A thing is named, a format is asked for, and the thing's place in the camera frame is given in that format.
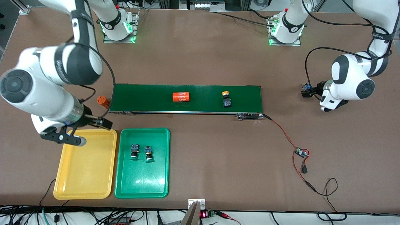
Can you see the black inline switch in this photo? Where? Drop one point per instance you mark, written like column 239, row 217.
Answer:
column 304, row 169

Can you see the silver control box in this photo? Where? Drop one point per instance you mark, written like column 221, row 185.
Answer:
column 203, row 4

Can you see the grey metal camera stand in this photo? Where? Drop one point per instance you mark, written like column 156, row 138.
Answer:
column 191, row 217

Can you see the orange 4680 battery cylinder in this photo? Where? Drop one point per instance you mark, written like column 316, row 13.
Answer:
column 101, row 100
column 181, row 97

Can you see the green mushroom head push button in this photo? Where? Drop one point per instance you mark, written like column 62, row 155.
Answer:
column 134, row 148

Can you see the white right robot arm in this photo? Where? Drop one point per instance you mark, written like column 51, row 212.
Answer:
column 37, row 93

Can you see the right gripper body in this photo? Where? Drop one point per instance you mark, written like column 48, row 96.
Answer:
column 88, row 118

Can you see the red digit display module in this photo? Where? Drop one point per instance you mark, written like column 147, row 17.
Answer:
column 203, row 214

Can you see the yellow plastic tray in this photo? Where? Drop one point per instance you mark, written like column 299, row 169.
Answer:
column 84, row 168

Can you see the red clip lead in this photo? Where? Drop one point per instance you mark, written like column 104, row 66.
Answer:
column 226, row 215

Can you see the small black circuit board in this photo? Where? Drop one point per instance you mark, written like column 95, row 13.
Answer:
column 301, row 152

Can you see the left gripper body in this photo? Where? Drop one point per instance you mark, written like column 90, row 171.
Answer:
column 319, row 87

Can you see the green plastic tray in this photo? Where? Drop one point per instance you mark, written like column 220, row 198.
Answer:
column 142, row 181

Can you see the red and black power strip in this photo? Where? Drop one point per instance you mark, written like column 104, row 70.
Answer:
column 122, row 222

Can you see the green flat head push button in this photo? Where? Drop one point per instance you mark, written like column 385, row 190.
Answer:
column 148, row 151

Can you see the yellow push button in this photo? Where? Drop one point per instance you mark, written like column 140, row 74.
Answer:
column 227, row 102
column 307, row 90

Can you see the aluminium frame profile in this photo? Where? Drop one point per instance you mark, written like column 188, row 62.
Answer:
column 22, row 7

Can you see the green conveyor belt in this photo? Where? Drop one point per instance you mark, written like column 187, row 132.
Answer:
column 140, row 100

